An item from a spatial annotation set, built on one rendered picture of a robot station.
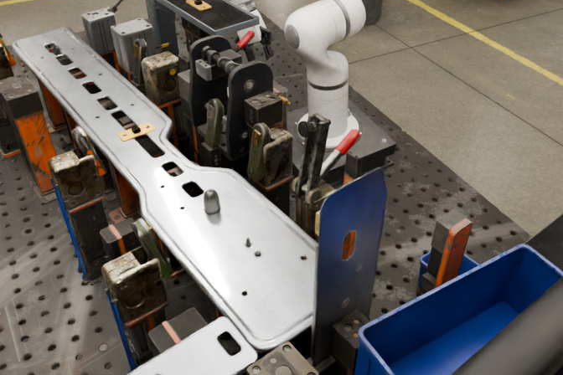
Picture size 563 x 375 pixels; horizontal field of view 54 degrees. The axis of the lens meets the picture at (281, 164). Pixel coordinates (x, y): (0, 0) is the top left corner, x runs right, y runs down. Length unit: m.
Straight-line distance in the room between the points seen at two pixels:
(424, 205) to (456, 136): 1.60
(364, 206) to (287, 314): 0.31
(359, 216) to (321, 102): 0.92
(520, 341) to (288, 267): 0.76
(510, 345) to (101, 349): 1.13
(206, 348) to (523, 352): 0.69
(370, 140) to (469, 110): 1.80
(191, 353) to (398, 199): 0.88
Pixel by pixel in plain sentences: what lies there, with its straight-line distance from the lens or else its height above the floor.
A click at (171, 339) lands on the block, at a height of 0.98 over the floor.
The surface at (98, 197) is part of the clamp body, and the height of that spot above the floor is 0.93.
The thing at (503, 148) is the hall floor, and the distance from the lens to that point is 3.16.
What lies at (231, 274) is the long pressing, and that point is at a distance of 0.99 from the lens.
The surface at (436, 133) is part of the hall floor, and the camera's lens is 3.16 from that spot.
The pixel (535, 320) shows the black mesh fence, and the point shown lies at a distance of 0.27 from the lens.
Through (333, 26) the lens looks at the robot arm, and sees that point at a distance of 1.46.
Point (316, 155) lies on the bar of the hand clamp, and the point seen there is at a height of 1.15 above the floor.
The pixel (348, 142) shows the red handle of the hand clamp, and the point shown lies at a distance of 1.06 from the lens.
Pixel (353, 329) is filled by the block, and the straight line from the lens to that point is 0.82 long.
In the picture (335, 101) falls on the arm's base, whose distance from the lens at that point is 1.59.
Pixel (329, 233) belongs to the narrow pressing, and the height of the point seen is 1.28.
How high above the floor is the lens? 1.75
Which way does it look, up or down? 38 degrees down
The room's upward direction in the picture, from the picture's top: straight up
